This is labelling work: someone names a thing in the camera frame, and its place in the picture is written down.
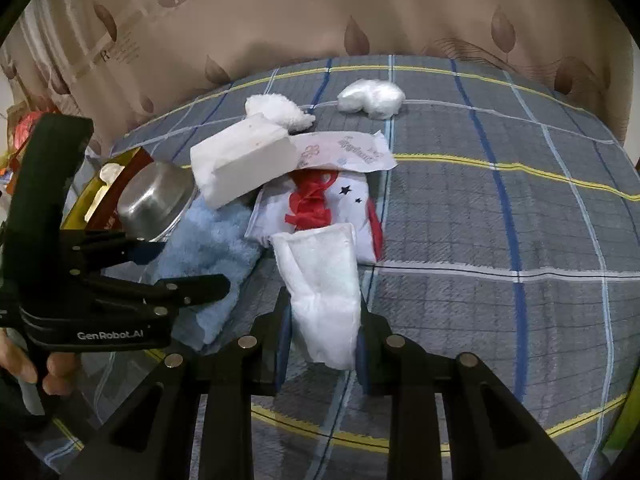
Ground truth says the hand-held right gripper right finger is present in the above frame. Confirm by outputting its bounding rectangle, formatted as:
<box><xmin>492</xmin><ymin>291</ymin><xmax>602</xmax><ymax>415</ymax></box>
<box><xmin>352</xmin><ymin>305</ymin><xmax>583</xmax><ymax>480</ymax></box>

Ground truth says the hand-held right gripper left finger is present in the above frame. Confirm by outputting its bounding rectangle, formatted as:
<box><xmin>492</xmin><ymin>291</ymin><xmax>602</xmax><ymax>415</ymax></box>
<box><xmin>60</xmin><ymin>287</ymin><xmax>293</xmax><ymax>480</ymax></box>

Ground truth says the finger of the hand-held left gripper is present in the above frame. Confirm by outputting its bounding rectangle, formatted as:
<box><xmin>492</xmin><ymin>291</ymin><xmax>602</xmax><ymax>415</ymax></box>
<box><xmin>82</xmin><ymin>273</ymin><xmax>232</xmax><ymax>320</ymax></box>
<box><xmin>61</xmin><ymin>231</ymin><xmax>169</xmax><ymax>274</ymax></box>

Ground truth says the light blue towel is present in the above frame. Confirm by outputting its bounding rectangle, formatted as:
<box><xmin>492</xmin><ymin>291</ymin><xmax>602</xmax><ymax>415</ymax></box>
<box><xmin>150</xmin><ymin>195</ymin><xmax>263</xmax><ymax>351</ymax></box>

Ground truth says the gold metal tray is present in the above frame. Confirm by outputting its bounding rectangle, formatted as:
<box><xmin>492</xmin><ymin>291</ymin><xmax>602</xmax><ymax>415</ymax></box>
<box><xmin>60</xmin><ymin>147</ymin><xmax>156</xmax><ymax>233</ymax></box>

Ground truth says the white absorbent pad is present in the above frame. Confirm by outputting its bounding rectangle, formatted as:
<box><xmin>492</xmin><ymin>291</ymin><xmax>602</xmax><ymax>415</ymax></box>
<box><xmin>270</xmin><ymin>222</ymin><xmax>362</xmax><ymax>371</ymax></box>

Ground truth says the white fluffy towel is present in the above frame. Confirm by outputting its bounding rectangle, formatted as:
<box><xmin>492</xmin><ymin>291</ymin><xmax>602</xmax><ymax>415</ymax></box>
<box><xmin>245</xmin><ymin>94</ymin><xmax>317</xmax><ymax>133</ymax></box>

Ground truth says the person's left hand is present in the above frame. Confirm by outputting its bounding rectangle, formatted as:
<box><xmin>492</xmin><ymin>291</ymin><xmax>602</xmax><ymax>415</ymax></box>
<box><xmin>0</xmin><ymin>332</ymin><xmax>82</xmax><ymax>398</ymax></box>

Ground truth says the cream cloth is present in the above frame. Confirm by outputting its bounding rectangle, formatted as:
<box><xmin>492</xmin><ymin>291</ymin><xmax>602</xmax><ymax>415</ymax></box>
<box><xmin>82</xmin><ymin>185</ymin><xmax>108</xmax><ymax>223</ymax></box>

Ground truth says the steel bowl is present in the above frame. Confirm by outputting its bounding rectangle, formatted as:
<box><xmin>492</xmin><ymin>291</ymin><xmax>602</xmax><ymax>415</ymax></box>
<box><xmin>117</xmin><ymin>161</ymin><xmax>198</xmax><ymax>242</ymax></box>

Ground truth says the red crumpled ribbon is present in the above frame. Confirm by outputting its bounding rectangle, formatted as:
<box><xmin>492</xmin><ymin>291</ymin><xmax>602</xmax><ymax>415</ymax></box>
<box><xmin>285</xmin><ymin>170</ymin><xmax>335</xmax><ymax>231</ymax></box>

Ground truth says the red plastic bag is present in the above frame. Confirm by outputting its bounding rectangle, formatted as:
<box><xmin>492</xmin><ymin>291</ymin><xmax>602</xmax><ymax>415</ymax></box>
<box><xmin>12</xmin><ymin>112</ymin><xmax>43</xmax><ymax>153</ymax></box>

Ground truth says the white star-print pouch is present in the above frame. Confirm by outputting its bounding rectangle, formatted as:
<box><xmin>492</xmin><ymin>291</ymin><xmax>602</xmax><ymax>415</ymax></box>
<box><xmin>245</xmin><ymin>167</ymin><xmax>385</xmax><ymax>263</ymax></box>

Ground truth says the grey plaid bedsheet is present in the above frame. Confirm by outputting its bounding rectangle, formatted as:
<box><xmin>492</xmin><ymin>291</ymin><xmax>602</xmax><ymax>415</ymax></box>
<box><xmin>25</xmin><ymin>55</ymin><xmax>640</xmax><ymax>480</ymax></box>

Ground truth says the white plastic-wrapped bundle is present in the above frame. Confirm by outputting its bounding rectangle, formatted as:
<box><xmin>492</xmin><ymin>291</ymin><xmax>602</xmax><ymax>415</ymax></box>
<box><xmin>336</xmin><ymin>79</ymin><xmax>406</xmax><ymax>121</ymax></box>

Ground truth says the green object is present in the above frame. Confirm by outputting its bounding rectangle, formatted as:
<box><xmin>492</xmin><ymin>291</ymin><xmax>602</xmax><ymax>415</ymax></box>
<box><xmin>602</xmin><ymin>390</ymin><xmax>640</xmax><ymax>461</ymax></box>

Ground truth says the beige leaf-print curtain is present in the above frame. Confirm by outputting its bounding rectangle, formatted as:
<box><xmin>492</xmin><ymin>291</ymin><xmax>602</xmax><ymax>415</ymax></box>
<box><xmin>0</xmin><ymin>0</ymin><xmax>640</xmax><ymax>161</ymax></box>

